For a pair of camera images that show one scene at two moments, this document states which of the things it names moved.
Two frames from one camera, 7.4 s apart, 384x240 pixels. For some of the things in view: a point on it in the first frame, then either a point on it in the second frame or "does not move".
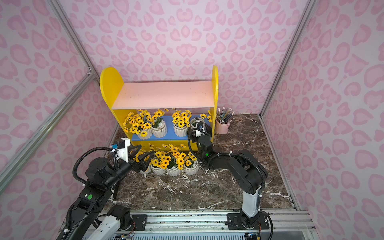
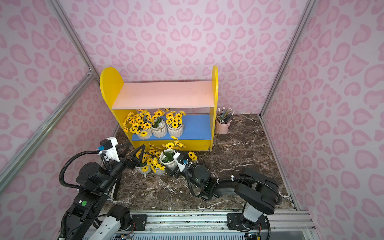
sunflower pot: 158,127 does not move
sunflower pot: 194,121 -> 166,155
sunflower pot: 140,123 does not move
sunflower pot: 138,154 does not move
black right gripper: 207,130 -> 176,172
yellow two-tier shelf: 161,114 does not move
